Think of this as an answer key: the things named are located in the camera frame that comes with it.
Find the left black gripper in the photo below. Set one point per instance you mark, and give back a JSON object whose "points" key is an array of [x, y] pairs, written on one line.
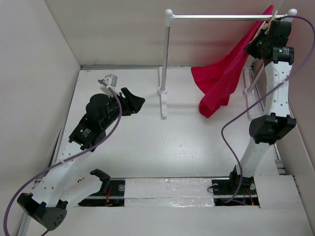
{"points": [[132, 104]]}

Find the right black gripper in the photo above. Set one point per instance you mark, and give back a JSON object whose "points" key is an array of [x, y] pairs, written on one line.
{"points": [[250, 48]]}

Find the wooden clothes hanger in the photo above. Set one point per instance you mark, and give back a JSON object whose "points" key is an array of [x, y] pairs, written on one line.
{"points": [[269, 20]]}

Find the red t-shirt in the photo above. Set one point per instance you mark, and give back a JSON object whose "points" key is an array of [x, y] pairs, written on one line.
{"points": [[219, 80]]}

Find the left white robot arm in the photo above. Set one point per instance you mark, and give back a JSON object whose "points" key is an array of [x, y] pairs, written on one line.
{"points": [[50, 200]]}

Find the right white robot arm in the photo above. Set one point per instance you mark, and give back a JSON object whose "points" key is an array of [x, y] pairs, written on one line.
{"points": [[275, 122]]}

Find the white metal clothes rack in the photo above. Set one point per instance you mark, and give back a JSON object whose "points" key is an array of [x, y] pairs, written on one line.
{"points": [[169, 17]]}

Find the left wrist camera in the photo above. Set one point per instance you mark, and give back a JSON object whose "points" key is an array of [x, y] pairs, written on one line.
{"points": [[108, 84]]}

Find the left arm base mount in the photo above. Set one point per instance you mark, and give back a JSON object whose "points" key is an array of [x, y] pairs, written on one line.
{"points": [[111, 193]]}

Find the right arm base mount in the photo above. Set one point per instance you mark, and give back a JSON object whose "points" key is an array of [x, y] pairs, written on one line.
{"points": [[224, 188]]}

